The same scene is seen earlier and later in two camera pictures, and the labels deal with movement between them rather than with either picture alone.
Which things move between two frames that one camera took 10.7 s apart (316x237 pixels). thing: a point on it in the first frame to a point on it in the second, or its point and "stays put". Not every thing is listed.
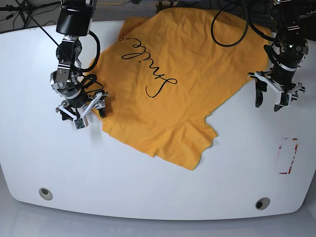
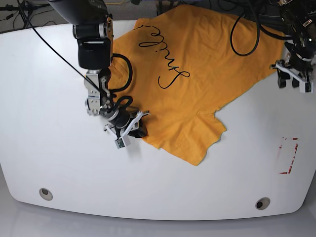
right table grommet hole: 262,203 stays put
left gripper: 77,104 to 140,132
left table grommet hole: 45,193 stays put
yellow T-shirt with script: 168,72 stays put
